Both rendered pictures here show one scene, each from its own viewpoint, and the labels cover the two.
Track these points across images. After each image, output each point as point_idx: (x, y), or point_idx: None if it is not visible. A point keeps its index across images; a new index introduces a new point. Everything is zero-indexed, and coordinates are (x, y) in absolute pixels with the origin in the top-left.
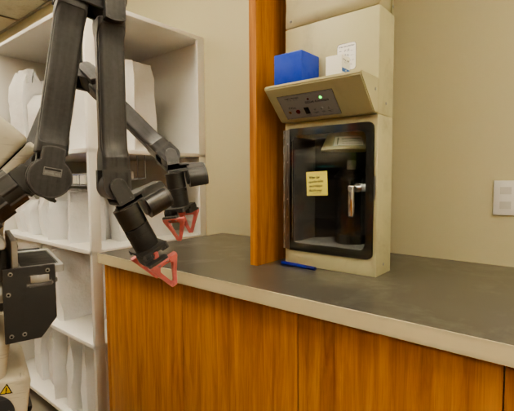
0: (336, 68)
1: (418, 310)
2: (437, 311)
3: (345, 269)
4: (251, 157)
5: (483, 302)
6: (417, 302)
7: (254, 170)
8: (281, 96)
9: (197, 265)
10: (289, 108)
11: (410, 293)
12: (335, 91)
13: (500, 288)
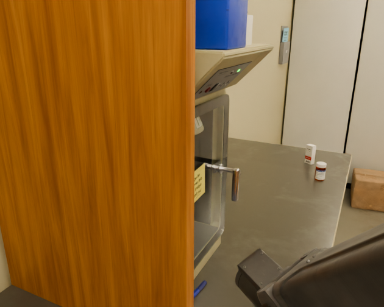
0: (250, 33)
1: (305, 230)
2: (302, 224)
3: (208, 257)
4: (188, 190)
5: (266, 207)
6: (288, 229)
7: (192, 209)
8: (222, 69)
9: None
10: (206, 86)
11: (263, 229)
12: (248, 64)
13: (227, 197)
